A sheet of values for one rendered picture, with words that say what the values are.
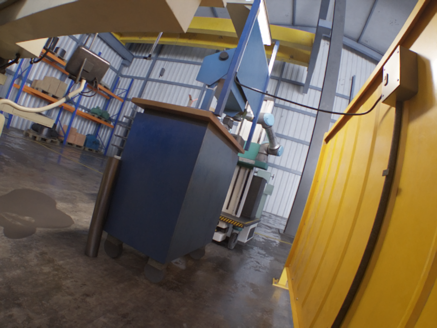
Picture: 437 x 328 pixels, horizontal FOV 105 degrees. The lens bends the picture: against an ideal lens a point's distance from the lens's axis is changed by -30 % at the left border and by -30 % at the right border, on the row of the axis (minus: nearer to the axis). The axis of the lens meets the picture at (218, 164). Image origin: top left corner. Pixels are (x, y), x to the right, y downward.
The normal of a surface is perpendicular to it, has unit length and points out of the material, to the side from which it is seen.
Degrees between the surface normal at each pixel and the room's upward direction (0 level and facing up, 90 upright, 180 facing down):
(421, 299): 90
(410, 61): 90
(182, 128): 90
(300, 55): 90
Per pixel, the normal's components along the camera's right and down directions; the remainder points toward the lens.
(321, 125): -0.22, -0.14
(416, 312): -0.93, -0.31
